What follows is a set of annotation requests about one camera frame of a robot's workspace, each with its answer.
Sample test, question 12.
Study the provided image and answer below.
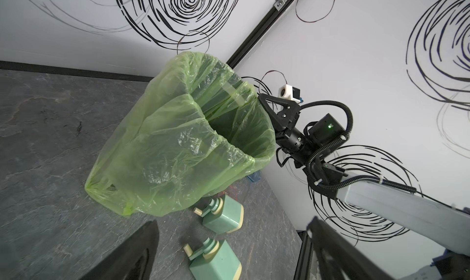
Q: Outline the green sharpener bottom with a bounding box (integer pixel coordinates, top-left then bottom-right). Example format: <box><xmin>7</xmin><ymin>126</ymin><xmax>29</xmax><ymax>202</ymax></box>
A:
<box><xmin>183</xmin><ymin>238</ymin><xmax>242</xmax><ymax>280</ymax></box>

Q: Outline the blue sharpener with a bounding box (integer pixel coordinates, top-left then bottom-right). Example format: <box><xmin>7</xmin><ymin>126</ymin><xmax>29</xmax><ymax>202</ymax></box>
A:
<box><xmin>246</xmin><ymin>170</ymin><xmax>262</xmax><ymax>183</ymax></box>

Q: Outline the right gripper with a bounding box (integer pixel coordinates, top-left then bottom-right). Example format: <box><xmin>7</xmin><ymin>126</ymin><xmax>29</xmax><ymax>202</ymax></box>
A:
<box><xmin>258</xmin><ymin>94</ymin><xmax>316</xmax><ymax>166</ymax></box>

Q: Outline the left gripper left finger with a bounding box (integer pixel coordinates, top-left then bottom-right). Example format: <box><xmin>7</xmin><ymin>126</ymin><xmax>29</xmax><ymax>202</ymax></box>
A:
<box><xmin>82</xmin><ymin>220</ymin><xmax>160</xmax><ymax>280</ymax></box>

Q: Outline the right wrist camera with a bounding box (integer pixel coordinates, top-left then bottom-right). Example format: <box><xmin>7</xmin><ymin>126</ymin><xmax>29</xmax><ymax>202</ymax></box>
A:
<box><xmin>278</xmin><ymin>84</ymin><xmax>303</xmax><ymax>104</ymax></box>

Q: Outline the bin with green bag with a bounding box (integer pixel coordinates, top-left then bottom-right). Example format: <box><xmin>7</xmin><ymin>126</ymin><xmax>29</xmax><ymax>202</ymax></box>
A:
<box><xmin>84</xmin><ymin>52</ymin><xmax>276</xmax><ymax>217</ymax></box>

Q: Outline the green sharpener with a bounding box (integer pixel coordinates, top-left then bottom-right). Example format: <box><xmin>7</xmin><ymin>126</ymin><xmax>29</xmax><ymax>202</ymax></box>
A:
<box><xmin>183</xmin><ymin>238</ymin><xmax>242</xmax><ymax>280</ymax></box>
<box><xmin>193</xmin><ymin>194</ymin><xmax>244</xmax><ymax>235</ymax></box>

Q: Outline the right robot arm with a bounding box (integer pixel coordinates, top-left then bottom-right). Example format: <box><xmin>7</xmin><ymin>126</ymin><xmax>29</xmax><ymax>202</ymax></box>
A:
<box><xmin>258</xmin><ymin>94</ymin><xmax>470</xmax><ymax>256</ymax></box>

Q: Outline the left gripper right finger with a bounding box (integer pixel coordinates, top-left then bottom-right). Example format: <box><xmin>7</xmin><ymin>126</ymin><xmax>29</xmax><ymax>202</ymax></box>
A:
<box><xmin>307</xmin><ymin>217</ymin><xmax>392</xmax><ymax>280</ymax></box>

